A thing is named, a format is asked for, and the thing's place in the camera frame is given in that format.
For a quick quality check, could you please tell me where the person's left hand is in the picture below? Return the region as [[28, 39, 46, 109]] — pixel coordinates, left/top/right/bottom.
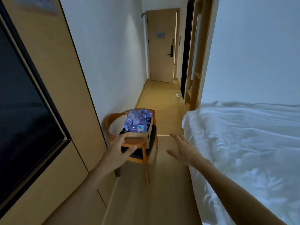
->
[[95, 132, 138, 177]]

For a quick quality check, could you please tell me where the person's right hand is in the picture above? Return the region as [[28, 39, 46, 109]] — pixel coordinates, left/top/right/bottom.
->
[[166, 133, 207, 168]]

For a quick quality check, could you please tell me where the wooden chair curved backrest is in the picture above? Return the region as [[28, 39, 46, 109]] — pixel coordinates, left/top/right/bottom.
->
[[104, 108, 159, 185]]

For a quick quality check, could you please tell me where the pile of water bottles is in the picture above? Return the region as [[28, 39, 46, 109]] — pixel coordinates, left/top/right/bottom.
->
[[123, 109, 153, 133]]

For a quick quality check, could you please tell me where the person's right forearm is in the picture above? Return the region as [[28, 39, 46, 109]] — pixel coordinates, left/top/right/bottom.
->
[[190, 158, 288, 225]]

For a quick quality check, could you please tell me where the person's left forearm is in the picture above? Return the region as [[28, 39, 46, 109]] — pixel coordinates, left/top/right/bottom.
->
[[42, 165, 118, 225]]

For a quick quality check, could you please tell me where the brown cardboard box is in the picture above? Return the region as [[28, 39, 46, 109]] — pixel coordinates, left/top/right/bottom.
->
[[124, 117, 154, 149]]

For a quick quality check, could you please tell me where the white bed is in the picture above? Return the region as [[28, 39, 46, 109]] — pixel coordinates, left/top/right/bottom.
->
[[182, 101, 300, 225]]

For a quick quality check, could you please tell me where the wooden door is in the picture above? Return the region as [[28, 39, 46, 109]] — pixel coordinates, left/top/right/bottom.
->
[[145, 7, 181, 83]]

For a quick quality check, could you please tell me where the wooden open wardrobe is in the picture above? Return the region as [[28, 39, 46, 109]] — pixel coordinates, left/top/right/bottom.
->
[[184, 0, 220, 111]]

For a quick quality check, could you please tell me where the white power adapter with cable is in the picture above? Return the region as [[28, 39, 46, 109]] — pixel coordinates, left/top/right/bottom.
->
[[176, 93, 184, 120]]

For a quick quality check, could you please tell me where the black wall television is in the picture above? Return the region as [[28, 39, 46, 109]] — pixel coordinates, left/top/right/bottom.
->
[[0, 0, 72, 210]]

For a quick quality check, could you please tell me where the wooden wall panel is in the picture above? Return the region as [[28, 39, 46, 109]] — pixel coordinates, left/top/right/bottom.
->
[[0, 0, 120, 225]]

